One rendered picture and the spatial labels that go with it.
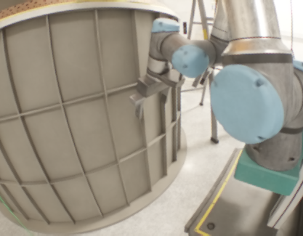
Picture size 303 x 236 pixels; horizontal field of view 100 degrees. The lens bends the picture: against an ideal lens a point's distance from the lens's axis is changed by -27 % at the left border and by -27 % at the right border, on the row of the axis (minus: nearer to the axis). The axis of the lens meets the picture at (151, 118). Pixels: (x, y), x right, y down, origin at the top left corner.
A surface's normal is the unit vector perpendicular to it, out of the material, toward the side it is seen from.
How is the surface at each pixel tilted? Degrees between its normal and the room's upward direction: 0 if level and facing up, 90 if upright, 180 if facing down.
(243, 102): 98
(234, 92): 98
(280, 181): 90
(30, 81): 90
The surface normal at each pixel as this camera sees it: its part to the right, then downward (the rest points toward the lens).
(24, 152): 0.22, 0.40
